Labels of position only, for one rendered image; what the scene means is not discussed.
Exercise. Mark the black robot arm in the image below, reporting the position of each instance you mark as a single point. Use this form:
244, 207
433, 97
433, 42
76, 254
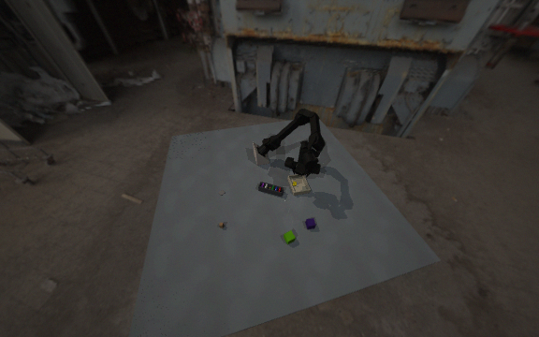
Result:
308, 151

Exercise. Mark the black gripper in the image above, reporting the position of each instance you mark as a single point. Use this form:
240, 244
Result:
290, 163

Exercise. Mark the olive-brown shallow tray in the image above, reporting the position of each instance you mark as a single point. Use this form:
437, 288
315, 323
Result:
302, 188

